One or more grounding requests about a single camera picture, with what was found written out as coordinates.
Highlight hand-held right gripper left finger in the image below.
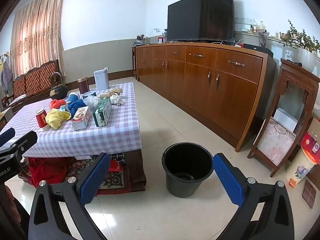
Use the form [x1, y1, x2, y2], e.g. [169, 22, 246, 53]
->
[28, 152, 111, 240]

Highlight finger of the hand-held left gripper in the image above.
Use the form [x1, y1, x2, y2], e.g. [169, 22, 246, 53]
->
[0, 127, 16, 147]
[0, 130, 38, 159]

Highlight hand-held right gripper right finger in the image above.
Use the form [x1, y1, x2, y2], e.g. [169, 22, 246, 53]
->
[212, 153, 295, 240]

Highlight black plastic bucket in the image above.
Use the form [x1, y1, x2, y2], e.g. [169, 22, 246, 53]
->
[161, 142, 214, 198]

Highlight blue towel cloth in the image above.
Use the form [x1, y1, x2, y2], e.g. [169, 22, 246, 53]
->
[60, 99, 86, 117]

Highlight white tissue paper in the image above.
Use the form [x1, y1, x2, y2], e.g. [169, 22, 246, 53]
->
[110, 94, 125, 106]

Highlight person's left forearm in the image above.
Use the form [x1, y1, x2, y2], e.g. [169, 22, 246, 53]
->
[0, 180, 30, 240]

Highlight patterned floor rug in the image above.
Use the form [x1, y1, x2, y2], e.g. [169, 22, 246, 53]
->
[19, 155, 127, 196]

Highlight red flat packet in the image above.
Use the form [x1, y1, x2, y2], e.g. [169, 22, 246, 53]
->
[108, 159, 123, 172]

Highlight red white can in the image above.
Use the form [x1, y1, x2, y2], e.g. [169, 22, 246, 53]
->
[35, 108, 50, 132]

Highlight red cloth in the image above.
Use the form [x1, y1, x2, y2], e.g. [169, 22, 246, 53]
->
[28, 156, 68, 187]

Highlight yellow cloth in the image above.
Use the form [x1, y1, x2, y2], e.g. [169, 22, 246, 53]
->
[45, 108, 72, 130]

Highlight red plastic bag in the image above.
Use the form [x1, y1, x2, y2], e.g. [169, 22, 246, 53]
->
[49, 99, 66, 110]

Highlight checkered tablecloth table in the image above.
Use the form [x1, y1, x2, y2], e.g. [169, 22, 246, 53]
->
[0, 82, 142, 158]

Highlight pink marbled framed panel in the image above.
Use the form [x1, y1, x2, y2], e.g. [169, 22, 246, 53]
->
[254, 117, 297, 167]

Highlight red and white carton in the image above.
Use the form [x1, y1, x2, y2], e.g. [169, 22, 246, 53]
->
[71, 106, 91, 130]

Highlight coat rack with clothes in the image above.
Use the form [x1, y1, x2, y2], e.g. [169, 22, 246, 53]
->
[0, 51, 14, 96]

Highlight wooden upholstered bench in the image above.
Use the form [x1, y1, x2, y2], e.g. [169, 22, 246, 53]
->
[1, 59, 66, 111]

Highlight black iron teapot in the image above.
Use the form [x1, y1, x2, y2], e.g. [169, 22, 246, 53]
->
[49, 72, 68, 98]

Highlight green and white box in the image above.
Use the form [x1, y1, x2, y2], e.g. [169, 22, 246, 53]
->
[92, 97, 112, 127]

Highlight blue cup with white rims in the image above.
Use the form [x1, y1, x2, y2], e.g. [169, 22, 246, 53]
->
[65, 92, 81, 105]

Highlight floral waste bin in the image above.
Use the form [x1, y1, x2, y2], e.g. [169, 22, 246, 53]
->
[286, 146, 318, 187]

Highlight clear plastic bag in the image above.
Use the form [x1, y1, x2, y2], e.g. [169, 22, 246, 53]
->
[83, 95, 101, 108]

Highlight brown round canister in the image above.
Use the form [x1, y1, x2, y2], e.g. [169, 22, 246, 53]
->
[77, 77, 90, 93]

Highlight brown panelled board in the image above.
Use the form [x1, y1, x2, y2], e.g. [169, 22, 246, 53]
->
[302, 180, 317, 209]

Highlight beige bundled cloth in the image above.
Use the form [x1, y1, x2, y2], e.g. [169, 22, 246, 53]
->
[99, 87, 123, 98]

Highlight red gift box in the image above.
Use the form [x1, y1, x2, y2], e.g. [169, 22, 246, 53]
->
[300, 132, 320, 156]

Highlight pale grey square tin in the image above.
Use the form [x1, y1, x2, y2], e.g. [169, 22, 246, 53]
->
[94, 69, 110, 91]

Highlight long wooden sideboard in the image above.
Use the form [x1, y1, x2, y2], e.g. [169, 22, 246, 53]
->
[135, 42, 277, 153]

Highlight pink patterned curtain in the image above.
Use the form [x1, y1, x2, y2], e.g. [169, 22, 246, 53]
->
[10, 0, 67, 80]

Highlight carved wooden stand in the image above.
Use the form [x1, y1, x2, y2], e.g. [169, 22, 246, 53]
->
[247, 58, 320, 178]

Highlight black set-top box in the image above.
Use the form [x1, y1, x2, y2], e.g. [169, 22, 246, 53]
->
[244, 43, 274, 56]

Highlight small potted plant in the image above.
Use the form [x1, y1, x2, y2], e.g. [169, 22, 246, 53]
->
[134, 34, 148, 47]

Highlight glass vase with dried stems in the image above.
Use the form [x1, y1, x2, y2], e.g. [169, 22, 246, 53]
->
[258, 29, 270, 48]

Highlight green leafy vine plant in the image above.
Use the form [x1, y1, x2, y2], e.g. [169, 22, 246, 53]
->
[279, 20, 320, 53]

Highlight flat screen television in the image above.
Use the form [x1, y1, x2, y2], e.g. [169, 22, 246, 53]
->
[167, 0, 235, 42]

